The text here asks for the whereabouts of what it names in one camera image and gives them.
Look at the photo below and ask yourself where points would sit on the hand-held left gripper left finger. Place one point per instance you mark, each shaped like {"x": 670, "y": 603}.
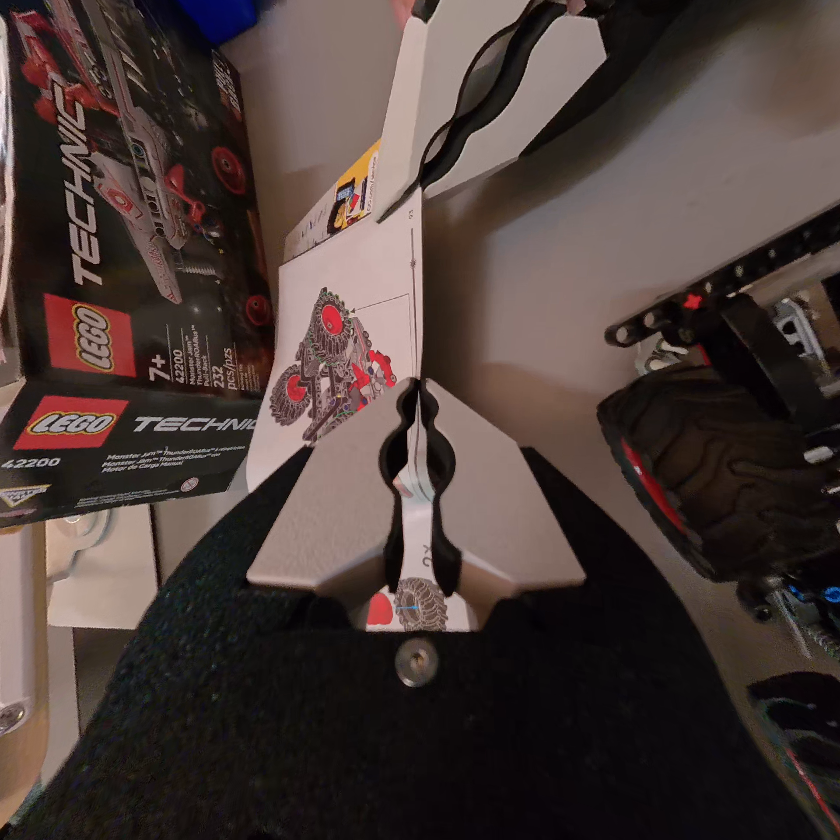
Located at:
{"x": 321, "y": 518}

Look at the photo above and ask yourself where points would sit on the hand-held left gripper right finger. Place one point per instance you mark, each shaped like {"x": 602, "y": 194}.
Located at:
{"x": 512, "y": 518}

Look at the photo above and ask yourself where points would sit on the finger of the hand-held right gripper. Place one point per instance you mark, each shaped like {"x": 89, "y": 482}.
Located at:
{"x": 433, "y": 79}
{"x": 544, "y": 92}

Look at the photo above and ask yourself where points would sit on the black red toy monster truck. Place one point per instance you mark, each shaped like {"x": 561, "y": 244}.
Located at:
{"x": 709, "y": 459}

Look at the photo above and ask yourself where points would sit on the white instruction booklet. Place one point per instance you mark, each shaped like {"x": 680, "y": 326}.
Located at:
{"x": 367, "y": 275}

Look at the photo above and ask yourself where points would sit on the grey desk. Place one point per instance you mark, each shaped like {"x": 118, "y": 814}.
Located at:
{"x": 558, "y": 262}

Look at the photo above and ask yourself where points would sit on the person's right hand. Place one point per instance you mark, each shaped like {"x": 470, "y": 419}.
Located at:
{"x": 412, "y": 10}

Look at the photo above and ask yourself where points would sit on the black toy set box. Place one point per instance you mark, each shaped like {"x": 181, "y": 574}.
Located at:
{"x": 131, "y": 262}

